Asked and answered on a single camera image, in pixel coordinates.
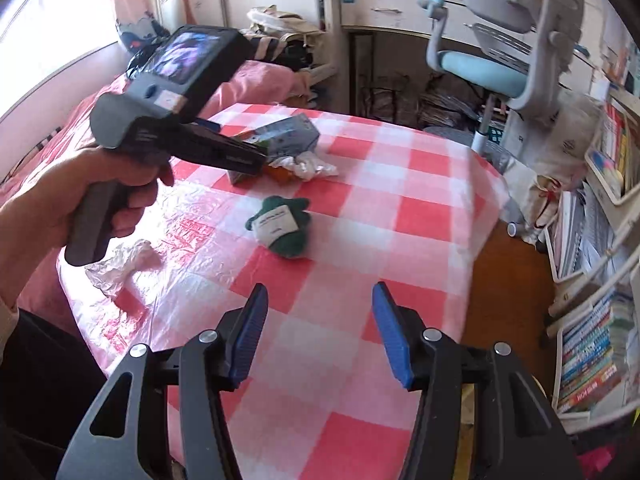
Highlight bright window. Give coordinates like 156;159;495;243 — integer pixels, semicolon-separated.
0;0;121;126

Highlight cream tote bag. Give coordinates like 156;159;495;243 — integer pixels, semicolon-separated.
247;5;326;43

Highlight pink curtain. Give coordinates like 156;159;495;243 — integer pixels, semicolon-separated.
112;0;171;53

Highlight person's left forearm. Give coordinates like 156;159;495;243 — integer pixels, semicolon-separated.
0;195;36;322

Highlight red print tote bag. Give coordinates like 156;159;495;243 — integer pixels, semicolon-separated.
525;175;568;243

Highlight white plastic wrapper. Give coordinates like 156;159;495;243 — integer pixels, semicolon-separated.
270;151;339;181

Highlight narrow white desk drawer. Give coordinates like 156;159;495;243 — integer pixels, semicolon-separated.
442;7;483;38

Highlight narrow white book cart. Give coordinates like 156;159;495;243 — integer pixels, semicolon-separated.
542;87;640;283

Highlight large white cloth bag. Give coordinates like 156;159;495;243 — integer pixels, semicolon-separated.
505;91;603;181

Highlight navy striped cloth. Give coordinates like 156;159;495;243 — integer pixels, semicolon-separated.
245;35;301;68

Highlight stack of papers and notebooks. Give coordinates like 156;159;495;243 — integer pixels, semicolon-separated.
547;187;623;278

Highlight person's dark pants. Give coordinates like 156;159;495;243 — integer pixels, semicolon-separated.
0;307;108;480

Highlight black puffer jacket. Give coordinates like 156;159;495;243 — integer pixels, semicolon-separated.
122;42;161;81

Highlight white tissue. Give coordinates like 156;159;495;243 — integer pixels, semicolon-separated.
84;239;163;297

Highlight pink bag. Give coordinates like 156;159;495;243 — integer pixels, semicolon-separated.
575;447;615;480

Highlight blue drink carton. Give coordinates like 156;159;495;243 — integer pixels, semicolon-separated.
252;113;321;158

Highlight green plush toy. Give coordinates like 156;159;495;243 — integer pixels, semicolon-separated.
244;195;313;259

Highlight row of thin colourful books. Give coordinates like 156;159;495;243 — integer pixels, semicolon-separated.
597;102;640;196

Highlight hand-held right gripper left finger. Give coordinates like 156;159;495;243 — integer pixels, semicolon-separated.
55;282;271;480

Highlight wide white desk drawer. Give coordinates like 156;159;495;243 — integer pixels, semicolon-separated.
339;0;426;28

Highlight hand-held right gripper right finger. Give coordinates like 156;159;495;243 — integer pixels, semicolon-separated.
371;281;586;480

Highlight orange peel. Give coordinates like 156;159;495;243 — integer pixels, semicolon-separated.
264;164;296;184

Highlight pink bed blanket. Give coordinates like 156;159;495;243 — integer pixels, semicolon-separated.
0;59;321;341

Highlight person's left hand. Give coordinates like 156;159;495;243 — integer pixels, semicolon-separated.
14;146;175;282

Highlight red white checked tablecloth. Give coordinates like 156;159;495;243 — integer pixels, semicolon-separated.
57;102;511;480

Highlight grey blue desk chair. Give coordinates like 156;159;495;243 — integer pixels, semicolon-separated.
416;0;591;241

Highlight row of blue green books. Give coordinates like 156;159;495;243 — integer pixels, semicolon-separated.
556;291;636;415

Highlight wide white book cart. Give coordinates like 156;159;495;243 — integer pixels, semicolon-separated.
542;247;640;436

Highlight white desk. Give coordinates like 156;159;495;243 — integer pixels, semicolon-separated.
320;0;501;116

